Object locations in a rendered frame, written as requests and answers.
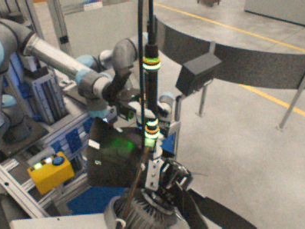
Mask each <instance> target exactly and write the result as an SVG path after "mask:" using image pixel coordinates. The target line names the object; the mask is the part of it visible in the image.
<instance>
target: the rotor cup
mask: <svg viewBox="0 0 305 229"><path fill-rule="evenodd" d="M167 164H169V166H168V167H167V169H166V170H165V172H164V169H165V167H166V166H167ZM178 166H179V167H182V169H183V170H181V169H179V167H178ZM184 178H186V179H185V181H184V182H183V184H182V185H180V186H181V188H182V189H183V188H185V190H187V188H188V187H189V185H190V184H191V182H192V181H193V180H194V176H193V175H192V173H191V172H190V171H189V170H188V169H186V167H184V166H183V165H181V164H180V163H178V162H177V161H175V160H174V159H172V158H166V159H165V161H164V163H163V164H162V165H161V166H160V172H159V181H158V186H157V191H153V190H150V189H148V188H145V190H146V192H147V193H148V194H149V195H150V196H151V197H152V198H153V199H154V200H155V201H156V202H158V203H159V204H160V205H162V206H163V207H165V208H167V209H169V210H172V211H175V210H177V206H176V205H175V201H174V196H175V195H174V181H177V182H178V183H179V184H180V183H181V182H182V181H183V179H184Z"/></svg>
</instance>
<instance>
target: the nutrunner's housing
mask: <svg viewBox="0 0 305 229"><path fill-rule="evenodd" d="M158 51H159V47H158V45H157V43H156V42H155V33H154V32H148V42H147V43H146V45H145V46H144V57H145V58H147V59H149V58H157V57H159V53H158Z"/></svg>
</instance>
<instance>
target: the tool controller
mask: <svg viewBox="0 0 305 229"><path fill-rule="evenodd" d="M221 63H222V61H221V60H220V59H219V58H217V57H216V56H215V55H213V54H212V53H210V52H208V53H207V54H204V55H202V56H200V57H197V58H195V59H193V60H191V61H189V62H187V63H184V64H183V65H182V67H181V71H180V72H179V76H178V78H177V82H176V84H175V88H177V89H178V90H179V91H180V92H181V93H182V94H184V95H185V97H187V96H189V95H191V94H196V91H197V92H199V91H200V90H201V89H202V88H203V87H205V86H207V85H209V84H210V83H211V82H212V81H213V79H214V76H215V75H216V74H217V71H218V69H219V67H220V65H221Z"/></svg>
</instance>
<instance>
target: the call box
mask: <svg viewBox="0 0 305 229"><path fill-rule="evenodd" d="M57 156H61V157H62V159H63V161H62V162H61V163H60V164H55V163H54V162H53V159H54V158H53V156H51V157H49V158H50V159H51V161H50V162H47V161H46V160H47V159H45V160H44V161H45V162H46V164H44V165H43V166H42V164H41V162H40V163H39V164H40V166H41V167H39V168H36V166H35V165H33V166H34V168H35V169H34V170H33V171H31V170H30V169H28V173H29V175H30V176H31V179H32V180H33V183H34V184H35V186H36V187H37V189H38V191H39V192H40V193H41V194H44V193H46V192H48V191H50V190H51V189H52V188H54V187H56V186H58V185H59V184H60V183H63V182H64V181H66V180H67V179H69V178H72V176H74V175H75V174H74V171H73V170H72V166H71V165H70V162H69V161H68V159H67V158H66V157H65V155H64V154H63V153H62V152H61V151H60V152H58V153H57ZM36 165H37V164H36ZM33 166H32V167H33ZM32 167H31V168H32Z"/></svg>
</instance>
